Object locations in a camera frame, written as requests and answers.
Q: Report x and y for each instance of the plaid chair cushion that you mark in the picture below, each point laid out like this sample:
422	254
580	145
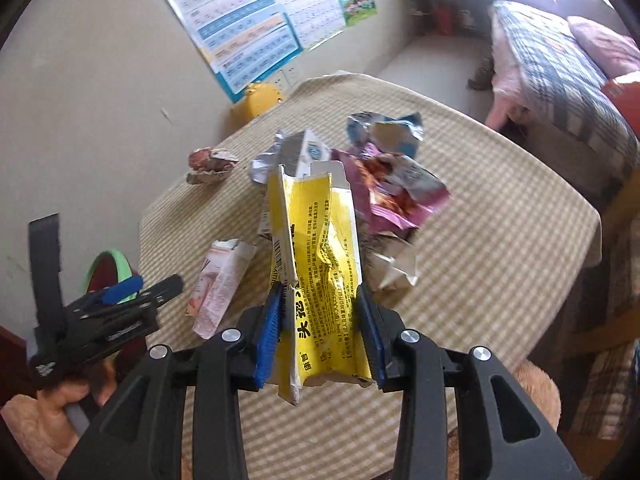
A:
610	390

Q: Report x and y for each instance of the crumpled red white wrapper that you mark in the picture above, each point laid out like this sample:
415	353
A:
205	160

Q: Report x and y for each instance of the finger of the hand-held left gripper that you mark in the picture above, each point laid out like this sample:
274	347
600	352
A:
122	288
162	287

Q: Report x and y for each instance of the pair of shoes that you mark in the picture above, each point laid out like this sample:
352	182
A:
481	75

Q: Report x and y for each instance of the blue letter wall poster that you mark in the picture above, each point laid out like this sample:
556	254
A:
235	25

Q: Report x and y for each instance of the blue white snack wrapper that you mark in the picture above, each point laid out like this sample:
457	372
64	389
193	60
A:
395	135

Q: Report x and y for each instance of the pink bed sheet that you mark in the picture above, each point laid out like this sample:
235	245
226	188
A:
505	100

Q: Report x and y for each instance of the pink blanket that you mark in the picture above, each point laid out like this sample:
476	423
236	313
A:
605	45

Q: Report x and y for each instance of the yellow paper box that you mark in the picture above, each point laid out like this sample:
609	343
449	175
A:
325	270

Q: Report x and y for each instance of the crumpled silver wrapper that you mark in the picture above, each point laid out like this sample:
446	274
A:
260	170

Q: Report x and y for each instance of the white blue milk carton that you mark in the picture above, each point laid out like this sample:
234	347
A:
300	152

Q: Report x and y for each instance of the person's left hand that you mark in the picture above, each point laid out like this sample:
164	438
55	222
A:
75	392

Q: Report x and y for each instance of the orange cardboard box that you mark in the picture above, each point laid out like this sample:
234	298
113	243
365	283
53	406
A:
625	100

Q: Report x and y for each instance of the pink snack bag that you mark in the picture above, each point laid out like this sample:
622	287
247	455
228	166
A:
395	200

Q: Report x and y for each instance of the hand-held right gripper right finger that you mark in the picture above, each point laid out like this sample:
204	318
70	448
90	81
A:
372	345

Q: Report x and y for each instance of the red container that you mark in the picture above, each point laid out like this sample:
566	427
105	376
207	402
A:
444	21

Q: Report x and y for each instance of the white wall socket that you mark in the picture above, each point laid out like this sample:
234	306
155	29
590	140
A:
289	77

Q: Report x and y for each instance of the wooden chair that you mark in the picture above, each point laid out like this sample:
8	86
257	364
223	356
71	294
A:
620	230

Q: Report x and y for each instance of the crumpled pale carton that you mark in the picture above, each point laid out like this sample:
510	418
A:
220	285

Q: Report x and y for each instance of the person's fuzzy pink clothing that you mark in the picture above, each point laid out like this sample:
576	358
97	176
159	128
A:
537	390

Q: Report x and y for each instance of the person's left forearm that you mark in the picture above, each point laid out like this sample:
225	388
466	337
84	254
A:
30	425

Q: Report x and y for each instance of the bed with plaid quilt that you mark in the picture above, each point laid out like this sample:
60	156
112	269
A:
560	75

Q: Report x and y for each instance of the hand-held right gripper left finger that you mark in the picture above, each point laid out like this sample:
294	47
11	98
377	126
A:
267	340

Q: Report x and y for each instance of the white chart wall poster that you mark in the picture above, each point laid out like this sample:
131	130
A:
310	0

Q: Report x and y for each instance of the green bin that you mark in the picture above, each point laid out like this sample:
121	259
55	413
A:
107	256

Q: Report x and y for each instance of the yellow duck stool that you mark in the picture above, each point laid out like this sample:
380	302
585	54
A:
255	102

